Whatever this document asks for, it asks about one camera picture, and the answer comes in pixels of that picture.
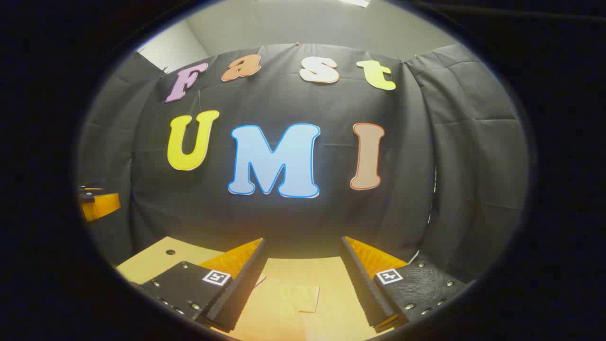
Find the black backdrop cloth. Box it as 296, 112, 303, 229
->
76, 43, 528, 280

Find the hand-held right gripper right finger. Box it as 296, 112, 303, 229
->
341, 237, 469, 333

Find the orange T-shirt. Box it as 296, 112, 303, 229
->
227, 276, 321, 341

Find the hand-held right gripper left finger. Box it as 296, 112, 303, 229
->
137, 238, 267, 332

